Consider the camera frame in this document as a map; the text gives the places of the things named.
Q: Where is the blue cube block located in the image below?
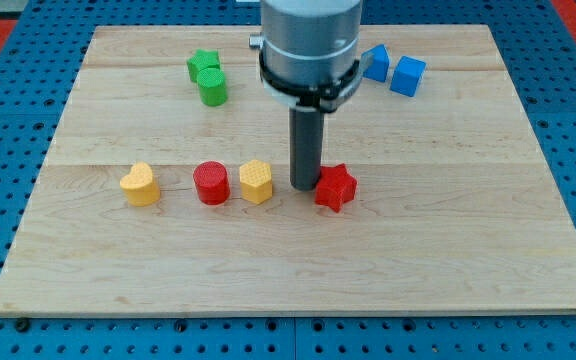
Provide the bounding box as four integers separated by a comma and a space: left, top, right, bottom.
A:
390, 56, 426, 97

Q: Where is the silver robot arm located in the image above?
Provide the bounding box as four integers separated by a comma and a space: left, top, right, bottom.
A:
249, 0, 373, 191

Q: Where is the red star block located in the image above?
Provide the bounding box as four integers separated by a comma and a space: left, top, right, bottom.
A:
314, 163, 357, 213

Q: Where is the red cylinder block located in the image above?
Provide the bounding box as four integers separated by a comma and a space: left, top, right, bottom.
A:
193, 161, 230, 205

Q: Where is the yellow heart block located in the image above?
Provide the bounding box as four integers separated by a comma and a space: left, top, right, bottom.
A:
119, 162, 161, 207

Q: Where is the blue pentagon block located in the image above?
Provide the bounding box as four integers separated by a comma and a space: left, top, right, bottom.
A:
362, 44, 390, 83

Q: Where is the wooden board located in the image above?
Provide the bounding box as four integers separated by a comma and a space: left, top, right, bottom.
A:
0, 25, 576, 318

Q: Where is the green cylinder block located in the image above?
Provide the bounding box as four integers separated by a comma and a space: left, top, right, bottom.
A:
197, 68, 228, 107

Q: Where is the yellow hexagon block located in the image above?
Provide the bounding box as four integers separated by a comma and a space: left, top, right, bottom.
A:
239, 159, 273, 204

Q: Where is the green star block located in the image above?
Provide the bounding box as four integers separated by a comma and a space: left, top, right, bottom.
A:
186, 49, 221, 83

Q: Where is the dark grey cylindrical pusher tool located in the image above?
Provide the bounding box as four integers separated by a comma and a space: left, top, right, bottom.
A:
289, 109, 324, 191

